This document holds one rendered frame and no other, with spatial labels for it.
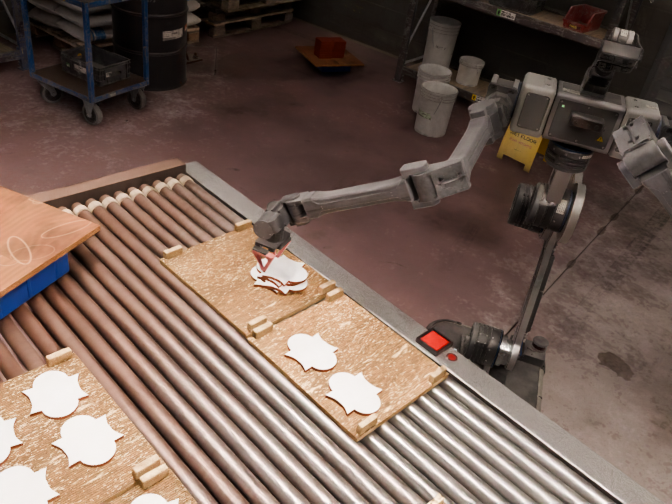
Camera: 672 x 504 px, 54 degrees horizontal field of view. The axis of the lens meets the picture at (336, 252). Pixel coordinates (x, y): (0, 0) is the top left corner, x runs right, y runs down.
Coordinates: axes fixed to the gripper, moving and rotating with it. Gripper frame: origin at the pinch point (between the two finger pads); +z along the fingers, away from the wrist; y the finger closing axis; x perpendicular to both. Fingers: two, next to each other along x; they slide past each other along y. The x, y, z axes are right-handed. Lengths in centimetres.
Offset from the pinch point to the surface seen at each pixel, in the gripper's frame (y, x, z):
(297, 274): 0.1, 9.4, 0.1
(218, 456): 61, 22, 7
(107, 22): -295, -313, 69
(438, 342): -1, 54, 4
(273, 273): 3.8, 3.4, 0.2
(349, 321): 5.6, 29.3, 4.0
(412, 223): -211, -3, 96
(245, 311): 18.3, 3.2, 4.6
